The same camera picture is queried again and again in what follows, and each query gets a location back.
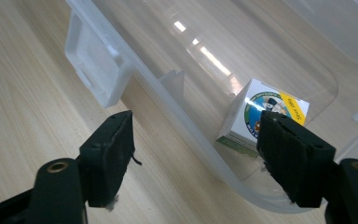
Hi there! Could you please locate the small white printed carton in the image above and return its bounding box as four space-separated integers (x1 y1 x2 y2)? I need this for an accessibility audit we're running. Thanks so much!
215 77 310 159

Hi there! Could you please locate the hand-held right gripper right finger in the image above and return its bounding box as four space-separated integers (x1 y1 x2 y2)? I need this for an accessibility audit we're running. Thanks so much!
255 109 337 209

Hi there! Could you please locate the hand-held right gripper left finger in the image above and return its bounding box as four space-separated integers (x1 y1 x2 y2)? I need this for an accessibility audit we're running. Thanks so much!
76 109 136 208

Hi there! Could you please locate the clear plastic storage box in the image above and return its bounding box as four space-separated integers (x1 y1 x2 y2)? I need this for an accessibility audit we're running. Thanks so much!
63 0 358 215

